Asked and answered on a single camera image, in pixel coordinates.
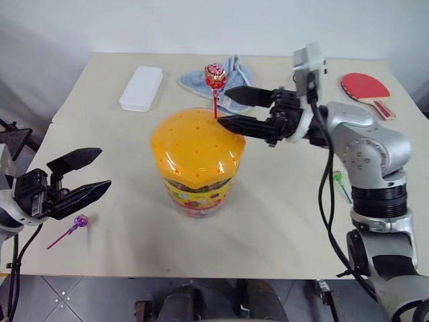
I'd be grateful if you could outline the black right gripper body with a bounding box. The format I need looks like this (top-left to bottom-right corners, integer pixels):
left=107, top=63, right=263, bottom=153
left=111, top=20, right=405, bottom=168
left=265, top=87, right=305, bottom=148

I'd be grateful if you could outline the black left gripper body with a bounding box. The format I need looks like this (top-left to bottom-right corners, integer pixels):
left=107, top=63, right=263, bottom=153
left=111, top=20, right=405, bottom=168
left=14, top=168, right=70, bottom=219

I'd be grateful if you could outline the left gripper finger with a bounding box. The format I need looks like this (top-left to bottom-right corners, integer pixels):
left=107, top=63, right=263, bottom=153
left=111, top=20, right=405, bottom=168
left=46, top=147, right=103, bottom=191
left=42, top=179, right=113, bottom=221

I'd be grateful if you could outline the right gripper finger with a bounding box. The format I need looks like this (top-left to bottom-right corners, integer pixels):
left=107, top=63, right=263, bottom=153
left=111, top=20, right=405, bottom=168
left=223, top=85, right=279, bottom=109
left=217, top=114, right=273, bottom=141

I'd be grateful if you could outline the orange perforated jar lid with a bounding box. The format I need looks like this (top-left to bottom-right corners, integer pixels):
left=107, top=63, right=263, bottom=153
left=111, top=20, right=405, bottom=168
left=150, top=107, right=247, bottom=193

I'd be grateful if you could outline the clear colourful candy jar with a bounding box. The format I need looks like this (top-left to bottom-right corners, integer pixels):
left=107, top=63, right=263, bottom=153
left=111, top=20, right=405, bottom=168
left=163, top=176, right=237, bottom=219

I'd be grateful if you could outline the light blue towel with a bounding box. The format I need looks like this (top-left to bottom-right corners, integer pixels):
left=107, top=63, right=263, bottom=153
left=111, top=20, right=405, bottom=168
left=178, top=54, right=253, bottom=113

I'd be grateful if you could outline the purple lollipop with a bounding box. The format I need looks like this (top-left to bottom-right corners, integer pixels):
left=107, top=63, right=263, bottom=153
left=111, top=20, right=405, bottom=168
left=46, top=214, right=90, bottom=251

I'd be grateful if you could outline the red lollipop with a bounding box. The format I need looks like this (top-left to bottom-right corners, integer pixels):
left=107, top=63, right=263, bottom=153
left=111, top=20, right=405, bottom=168
left=204, top=63, right=226, bottom=120

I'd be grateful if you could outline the black triangular stand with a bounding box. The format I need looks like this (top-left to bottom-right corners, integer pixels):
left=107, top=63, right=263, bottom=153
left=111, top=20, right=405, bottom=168
left=0, top=117, right=40, bottom=162

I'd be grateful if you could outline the green lollipop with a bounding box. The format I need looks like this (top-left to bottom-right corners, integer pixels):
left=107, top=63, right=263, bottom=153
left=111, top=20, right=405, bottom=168
left=332, top=170, right=353, bottom=205

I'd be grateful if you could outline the red table tennis paddle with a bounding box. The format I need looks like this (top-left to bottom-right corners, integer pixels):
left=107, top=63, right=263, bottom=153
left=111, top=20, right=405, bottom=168
left=340, top=72, right=397, bottom=121

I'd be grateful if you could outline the white plastic box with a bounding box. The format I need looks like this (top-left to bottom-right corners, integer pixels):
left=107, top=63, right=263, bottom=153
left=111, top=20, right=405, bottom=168
left=118, top=65, right=164, bottom=114

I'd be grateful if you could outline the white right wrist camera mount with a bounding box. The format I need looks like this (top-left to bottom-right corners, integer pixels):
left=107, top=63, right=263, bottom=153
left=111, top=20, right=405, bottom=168
left=285, top=41, right=328, bottom=144

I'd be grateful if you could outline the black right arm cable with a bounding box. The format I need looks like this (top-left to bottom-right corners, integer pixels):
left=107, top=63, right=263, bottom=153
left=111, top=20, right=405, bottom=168
left=307, top=80, right=381, bottom=301

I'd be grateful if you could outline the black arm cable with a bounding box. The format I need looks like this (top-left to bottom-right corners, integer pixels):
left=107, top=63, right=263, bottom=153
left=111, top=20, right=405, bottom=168
left=5, top=223, right=45, bottom=322
left=307, top=80, right=381, bottom=301

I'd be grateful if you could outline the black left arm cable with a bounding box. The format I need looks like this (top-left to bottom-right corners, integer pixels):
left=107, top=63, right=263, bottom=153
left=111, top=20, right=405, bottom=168
left=5, top=223, right=45, bottom=322

